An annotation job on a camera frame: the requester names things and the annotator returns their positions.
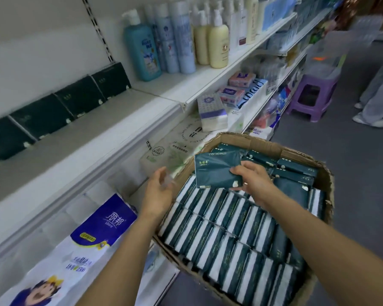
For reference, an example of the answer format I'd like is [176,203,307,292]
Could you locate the pink tissue pack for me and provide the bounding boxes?
[228,72,257,89]
[217,86,246,107]

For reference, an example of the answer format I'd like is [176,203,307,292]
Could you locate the cream lotion pump bottle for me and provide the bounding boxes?
[193,10,210,65]
[208,9,230,69]

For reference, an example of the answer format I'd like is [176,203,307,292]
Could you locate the white and purple tissue pack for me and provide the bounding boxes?
[197,93,229,133]

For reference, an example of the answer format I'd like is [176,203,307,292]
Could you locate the dark green shelf packet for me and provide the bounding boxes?
[0,116,36,167]
[9,93,74,139]
[91,62,132,100]
[54,75,106,119]

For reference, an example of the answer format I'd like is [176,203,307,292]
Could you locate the white pump bottle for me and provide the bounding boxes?
[234,0,248,50]
[223,0,239,55]

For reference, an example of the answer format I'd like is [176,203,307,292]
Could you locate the light blue product box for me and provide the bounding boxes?
[261,0,297,31]

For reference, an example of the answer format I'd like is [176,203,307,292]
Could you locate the person's left forearm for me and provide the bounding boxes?
[75,210,166,306]

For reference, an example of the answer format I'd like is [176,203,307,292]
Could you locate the dark green tissue packet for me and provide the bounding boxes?
[194,152,243,190]

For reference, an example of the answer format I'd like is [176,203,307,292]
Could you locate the rows of boxed green packets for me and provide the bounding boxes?
[158,143,327,306]

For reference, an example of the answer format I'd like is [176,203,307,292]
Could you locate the clear plastic bin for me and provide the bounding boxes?
[303,30,352,81]

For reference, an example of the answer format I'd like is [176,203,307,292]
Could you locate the clear green-print tissue pack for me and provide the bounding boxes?
[139,114,213,179]

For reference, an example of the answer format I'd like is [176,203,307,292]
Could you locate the person's right forearm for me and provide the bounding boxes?
[261,192,383,306]

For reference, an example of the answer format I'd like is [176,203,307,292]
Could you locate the purple plastic stool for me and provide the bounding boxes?
[285,74,339,123]

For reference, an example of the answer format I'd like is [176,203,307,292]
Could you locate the white shelf unit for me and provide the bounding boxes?
[0,0,337,306]

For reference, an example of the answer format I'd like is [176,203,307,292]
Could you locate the person's left hand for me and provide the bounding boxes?
[140,167,177,221]

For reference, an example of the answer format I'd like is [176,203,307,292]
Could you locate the brown cardboard box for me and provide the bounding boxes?
[153,132,336,306]

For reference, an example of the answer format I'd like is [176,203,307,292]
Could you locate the white blue-lettered tissue pack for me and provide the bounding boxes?
[236,78,269,111]

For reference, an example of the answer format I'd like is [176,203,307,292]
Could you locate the blue pump bottle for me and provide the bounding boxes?
[121,9,163,82]

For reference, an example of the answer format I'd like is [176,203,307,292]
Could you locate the person's right hand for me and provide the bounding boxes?
[229,161,276,209]

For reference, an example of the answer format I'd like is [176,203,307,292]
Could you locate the tall cream bottle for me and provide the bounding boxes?
[244,0,259,45]

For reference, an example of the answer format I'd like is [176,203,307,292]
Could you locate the light blue spray can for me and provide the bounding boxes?
[144,4,167,72]
[169,0,197,74]
[154,3,180,74]

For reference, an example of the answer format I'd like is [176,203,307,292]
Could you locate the purple-label toilet paper pack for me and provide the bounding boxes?
[0,180,138,306]

